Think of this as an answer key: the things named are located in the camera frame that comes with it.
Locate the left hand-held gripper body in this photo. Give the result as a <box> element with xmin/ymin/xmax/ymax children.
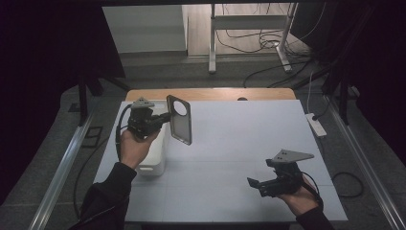
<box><xmin>126</xmin><ymin>97</ymin><xmax>162</xmax><ymax>142</ymax></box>

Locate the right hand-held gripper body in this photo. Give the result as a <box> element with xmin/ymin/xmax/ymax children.
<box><xmin>258</xmin><ymin>149</ymin><xmax>316</xmax><ymax>198</ymax></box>

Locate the white plastic storage bin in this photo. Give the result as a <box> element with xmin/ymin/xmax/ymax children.
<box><xmin>136</xmin><ymin>101</ymin><xmax>169</xmax><ymax>177</ymax></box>

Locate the person's right hand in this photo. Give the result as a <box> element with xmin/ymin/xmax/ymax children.
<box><xmin>277</xmin><ymin>174</ymin><xmax>321</xmax><ymax>218</ymax></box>

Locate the person's left hand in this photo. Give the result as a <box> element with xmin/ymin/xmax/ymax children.
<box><xmin>119</xmin><ymin>127</ymin><xmax>161</xmax><ymax>171</ymax></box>

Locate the white board sheet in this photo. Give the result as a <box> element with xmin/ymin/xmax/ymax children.
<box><xmin>94</xmin><ymin>99</ymin><xmax>349</xmax><ymax>223</ymax></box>

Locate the white power strip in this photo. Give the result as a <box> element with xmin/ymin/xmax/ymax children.
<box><xmin>304</xmin><ymin>112</ymin><xmax>328</xmax><ymax>139</ymax></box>

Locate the black stand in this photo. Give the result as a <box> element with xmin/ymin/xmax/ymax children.
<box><xmin>321</xmin><ymin>6</ymin><xmax>362</xmax><ymax>127</ymax></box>
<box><xmin>77</xmin><ymin>75</ymin><xmax>130</xmax><ymax>127</ymax></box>

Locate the white cabinet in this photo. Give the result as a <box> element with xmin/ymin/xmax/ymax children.
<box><xmin>101</xmin><ymin>4</ymin><xmax>189</xmax><ymax>55</ymax></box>

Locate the dark curtain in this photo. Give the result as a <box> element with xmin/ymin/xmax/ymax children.
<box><xmin>0</xmin><ymin>0</ymin><xmax>126</xmax><ymax>205</ymax></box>
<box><xmin>291</xmin><ymin>0</ymin><xmax>406</xmax><ymax>167</ymax></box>

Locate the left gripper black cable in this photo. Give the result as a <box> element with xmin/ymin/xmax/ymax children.
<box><xmin>115</xmin><ymin>103</ymin><xmax>133</xmax><ymax>162</ymax></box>

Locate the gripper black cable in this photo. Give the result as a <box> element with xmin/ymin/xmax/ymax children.
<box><xmin>115</xmin><ymin>103</ymin><xmax>133</xmax><ymax>162</ymax></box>
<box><xmin>301</xmin><ymin>171</ymin><xmax>324</xmax><ymax>207</ymax></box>

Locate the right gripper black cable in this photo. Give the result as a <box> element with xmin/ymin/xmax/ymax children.
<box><xmin>301</xmin><ymin>171</ymin><xmax>324</xmax><ymax>207</ymax></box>

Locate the looped black floor cable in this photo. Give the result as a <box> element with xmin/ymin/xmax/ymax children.
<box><xmin>330</xmin><ymin>171</ymin><xmax>365</xmax><ymax>198</ymax></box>

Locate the aluminium rail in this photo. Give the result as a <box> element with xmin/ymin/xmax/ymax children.
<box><xmin>325</xmin><ymin>95</ymin><xmax>406</xmax><ymax>230</ymax></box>
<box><xmin>28</xmin><ymin>113</ymin><xmax>94</xmax><ymax>230</ymax></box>

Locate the white metal desk frame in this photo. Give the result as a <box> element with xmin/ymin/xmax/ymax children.
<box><xmin>208</xmin><ymin>2</ymin><xmax>300</xmax><ymax>75</ymax></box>

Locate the tangle of black floor cables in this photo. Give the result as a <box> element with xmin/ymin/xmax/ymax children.
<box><xmin>215</xmin><ymin>3</ymin><xmax>324</xmax><ymax>89</ymax></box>

